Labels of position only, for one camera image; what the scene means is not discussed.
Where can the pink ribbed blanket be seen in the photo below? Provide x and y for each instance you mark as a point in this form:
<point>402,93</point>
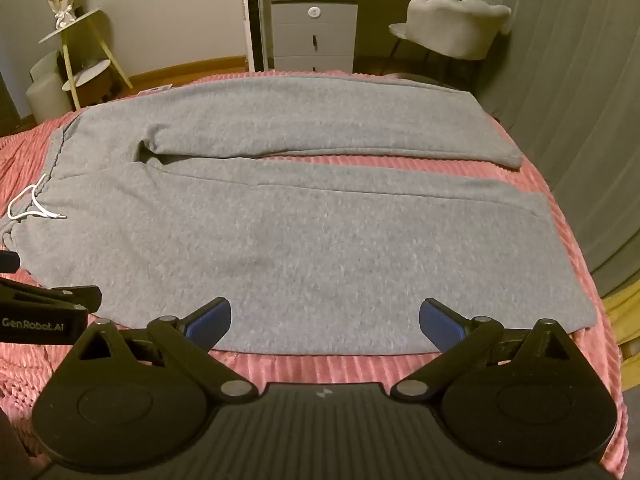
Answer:
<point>565,180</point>

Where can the yellow tiered side table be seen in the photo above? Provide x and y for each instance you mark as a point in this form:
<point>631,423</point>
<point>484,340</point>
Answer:
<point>90,67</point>

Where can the grey drawer cabinet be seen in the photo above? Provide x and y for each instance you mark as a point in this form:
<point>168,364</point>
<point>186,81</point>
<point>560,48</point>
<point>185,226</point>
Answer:
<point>314,30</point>

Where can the grey pants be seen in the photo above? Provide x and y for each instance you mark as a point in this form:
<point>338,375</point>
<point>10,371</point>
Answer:
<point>300,240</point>

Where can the grey shell-back chair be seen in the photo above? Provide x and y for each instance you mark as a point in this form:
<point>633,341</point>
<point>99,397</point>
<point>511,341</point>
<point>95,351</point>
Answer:
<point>455,30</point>

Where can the yellow cloth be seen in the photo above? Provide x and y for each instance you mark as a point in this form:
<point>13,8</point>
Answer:
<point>625,325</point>

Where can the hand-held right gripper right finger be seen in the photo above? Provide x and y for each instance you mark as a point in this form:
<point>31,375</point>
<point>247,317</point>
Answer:
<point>441,321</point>

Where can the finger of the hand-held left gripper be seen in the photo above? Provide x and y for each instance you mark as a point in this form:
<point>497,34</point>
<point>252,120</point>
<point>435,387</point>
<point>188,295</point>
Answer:
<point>7,262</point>
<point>55,296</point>

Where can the white cylinder bin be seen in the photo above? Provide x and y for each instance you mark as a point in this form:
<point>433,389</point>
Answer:
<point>49,100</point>
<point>46,65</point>

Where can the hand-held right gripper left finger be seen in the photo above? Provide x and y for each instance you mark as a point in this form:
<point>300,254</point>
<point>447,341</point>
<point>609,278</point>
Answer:
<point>210,319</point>

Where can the grey curtain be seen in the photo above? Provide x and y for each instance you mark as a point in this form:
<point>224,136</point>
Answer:
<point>565,85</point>

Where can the tall white standing panel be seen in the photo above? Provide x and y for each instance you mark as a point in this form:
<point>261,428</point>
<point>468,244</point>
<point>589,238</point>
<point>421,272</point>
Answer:
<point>254,15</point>

